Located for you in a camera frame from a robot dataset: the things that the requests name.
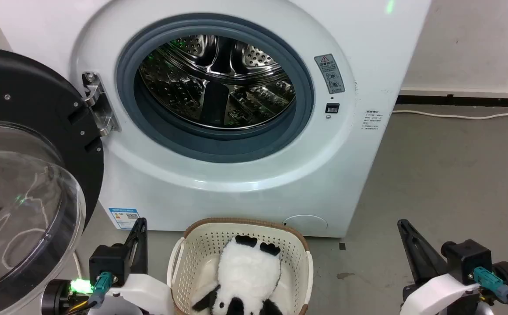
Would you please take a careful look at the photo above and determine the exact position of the grey rubber door gasket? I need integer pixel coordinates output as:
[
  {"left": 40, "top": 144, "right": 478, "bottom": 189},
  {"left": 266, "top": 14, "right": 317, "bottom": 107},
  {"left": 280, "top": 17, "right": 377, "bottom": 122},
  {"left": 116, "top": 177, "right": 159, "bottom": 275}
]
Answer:
[{"left": 116, "top": 13, "right": 315, "bottom": 164}]

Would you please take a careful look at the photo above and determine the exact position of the teal-plug right gripper cable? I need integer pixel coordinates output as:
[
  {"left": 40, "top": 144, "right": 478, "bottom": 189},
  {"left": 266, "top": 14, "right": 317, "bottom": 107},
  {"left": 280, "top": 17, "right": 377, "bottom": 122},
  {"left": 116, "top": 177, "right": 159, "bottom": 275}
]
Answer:
[{"left": 472, "top": 266, "right": 508, "bottom": 315}]

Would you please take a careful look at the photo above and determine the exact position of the white cable on floor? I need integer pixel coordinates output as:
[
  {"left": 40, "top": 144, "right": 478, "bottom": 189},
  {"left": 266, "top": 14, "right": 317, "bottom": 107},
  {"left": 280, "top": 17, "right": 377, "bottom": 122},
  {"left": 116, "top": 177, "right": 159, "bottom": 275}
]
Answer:
[{"left": 391, "top": 108, "right": 508, "bottom": 121}]

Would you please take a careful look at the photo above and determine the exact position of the stainless steel drum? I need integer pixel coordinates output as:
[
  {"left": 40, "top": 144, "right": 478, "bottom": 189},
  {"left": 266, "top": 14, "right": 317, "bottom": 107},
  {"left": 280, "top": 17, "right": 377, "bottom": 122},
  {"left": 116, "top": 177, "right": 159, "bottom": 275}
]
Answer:
[{"left": 138, "top": 35, "right": 297, "bottom": 131}]

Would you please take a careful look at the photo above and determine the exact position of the white front-load washing machine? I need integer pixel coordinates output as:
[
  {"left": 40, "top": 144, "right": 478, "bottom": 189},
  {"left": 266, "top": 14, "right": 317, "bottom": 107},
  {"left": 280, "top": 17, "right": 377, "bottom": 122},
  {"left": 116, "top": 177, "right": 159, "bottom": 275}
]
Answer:
[{"left": 0, "top": 0, "right": 432, "bottom": 239}]

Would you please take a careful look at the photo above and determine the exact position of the teal-plug gripper cable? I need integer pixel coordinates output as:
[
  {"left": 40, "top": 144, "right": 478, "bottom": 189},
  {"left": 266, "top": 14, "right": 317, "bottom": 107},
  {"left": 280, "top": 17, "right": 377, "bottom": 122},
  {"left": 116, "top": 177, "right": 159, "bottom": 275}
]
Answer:
[
  {"left": 472, "top": 266, "right": 508, "bottom": 315},
  {"left": 68, "top": 271, "right": 114, "bottom": 314}
]

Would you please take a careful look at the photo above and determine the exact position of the black door with clear dome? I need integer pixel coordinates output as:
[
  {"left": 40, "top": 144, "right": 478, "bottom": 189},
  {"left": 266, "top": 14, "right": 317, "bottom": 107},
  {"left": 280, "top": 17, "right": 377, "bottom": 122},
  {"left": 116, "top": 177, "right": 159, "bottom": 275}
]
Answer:
[{"left": 0, "top": 45, "right": 105, "bottom": 315}]

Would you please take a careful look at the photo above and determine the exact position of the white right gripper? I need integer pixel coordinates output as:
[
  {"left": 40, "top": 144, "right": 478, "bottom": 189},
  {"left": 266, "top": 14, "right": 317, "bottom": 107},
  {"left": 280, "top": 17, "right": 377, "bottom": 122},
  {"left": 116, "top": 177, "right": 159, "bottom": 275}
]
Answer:
[{"left": 397, "top": 218, "right": 483, "bottom": 315}]

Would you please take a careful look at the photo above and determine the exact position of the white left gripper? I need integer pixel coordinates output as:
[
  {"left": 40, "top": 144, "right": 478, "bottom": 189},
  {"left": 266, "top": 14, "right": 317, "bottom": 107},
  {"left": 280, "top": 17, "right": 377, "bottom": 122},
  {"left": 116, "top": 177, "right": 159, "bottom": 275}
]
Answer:
[{"left": 100, "top": 217, "right": 175, "bottom": 315}]

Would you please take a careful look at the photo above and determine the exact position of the black and white panda plush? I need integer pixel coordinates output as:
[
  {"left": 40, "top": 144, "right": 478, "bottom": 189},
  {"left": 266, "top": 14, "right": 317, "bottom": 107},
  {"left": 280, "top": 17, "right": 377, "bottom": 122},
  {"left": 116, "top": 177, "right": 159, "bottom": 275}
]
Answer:
[{"left": 191, "top": 234, "right": 285, "bottom": 315}]

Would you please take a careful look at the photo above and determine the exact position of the blue energy label sticker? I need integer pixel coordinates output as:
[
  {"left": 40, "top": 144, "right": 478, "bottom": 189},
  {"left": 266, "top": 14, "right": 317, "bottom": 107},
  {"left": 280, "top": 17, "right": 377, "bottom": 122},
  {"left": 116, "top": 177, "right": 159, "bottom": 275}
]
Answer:
[{"left": 108, "top": 207, "right": 141, "bottom": 231}]

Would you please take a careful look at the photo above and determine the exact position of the black baseboard strip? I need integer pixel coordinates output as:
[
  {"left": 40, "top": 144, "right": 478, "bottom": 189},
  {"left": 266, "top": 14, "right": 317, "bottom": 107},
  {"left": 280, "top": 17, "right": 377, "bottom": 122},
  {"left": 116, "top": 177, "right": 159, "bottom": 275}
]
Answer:
[{"left": 396, "top": 94, "right": 508, "bottom": 108}]

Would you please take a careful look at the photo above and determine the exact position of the round white filter cover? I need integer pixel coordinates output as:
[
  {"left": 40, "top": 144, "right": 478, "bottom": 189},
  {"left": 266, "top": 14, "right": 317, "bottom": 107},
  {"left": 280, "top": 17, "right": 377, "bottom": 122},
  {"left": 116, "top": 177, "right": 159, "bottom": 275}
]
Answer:
[{"left": 282, "top": 214, "right": 328, "bottom": 237}]

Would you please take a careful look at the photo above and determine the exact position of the thin white hose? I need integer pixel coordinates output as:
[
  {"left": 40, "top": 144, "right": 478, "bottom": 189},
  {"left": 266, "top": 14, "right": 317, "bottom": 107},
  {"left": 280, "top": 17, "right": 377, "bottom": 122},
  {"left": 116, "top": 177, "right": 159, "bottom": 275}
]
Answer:
[{"left": 72, "top": 249, "right": 83, "bottom": 281}]

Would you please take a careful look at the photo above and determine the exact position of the teal-plug left gripper cable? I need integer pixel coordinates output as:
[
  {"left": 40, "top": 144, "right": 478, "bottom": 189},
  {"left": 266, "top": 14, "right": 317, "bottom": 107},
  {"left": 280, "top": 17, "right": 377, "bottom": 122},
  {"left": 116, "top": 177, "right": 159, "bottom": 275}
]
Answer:
[{"left": 68, "top": 271, "right": 114, "bottom": 314}]

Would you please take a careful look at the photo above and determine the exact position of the small printed text label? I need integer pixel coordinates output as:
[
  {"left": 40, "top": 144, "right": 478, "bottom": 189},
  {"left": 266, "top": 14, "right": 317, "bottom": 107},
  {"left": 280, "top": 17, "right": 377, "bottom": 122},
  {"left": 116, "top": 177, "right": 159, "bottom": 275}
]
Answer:
[{"left": 363, "top": 109, "right": 382, "bottom": 132}]

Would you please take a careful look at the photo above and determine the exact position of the grey warning sticker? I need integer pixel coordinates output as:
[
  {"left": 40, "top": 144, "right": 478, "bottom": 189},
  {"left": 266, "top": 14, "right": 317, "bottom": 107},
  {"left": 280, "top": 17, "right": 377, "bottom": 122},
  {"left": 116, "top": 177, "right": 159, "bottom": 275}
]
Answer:
[{"left": 314, "top": 53, "right": 346, "bottom": 95}]

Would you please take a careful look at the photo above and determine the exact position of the metal door hinge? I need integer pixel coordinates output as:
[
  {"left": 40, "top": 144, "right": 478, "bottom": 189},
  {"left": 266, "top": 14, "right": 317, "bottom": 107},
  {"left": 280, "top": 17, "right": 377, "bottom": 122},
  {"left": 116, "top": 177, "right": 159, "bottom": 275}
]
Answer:
[{"left": 81, "top": 71, "right": 121, "bottom": 137}]

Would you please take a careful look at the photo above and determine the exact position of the cream perforated laundry basket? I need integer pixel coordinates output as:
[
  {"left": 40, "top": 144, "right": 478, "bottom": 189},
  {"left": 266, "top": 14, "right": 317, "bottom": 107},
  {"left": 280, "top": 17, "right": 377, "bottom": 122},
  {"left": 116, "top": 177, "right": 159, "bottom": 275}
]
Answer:
[{"left": 167, "top": 217, "right": 314, "bottom": 315}]

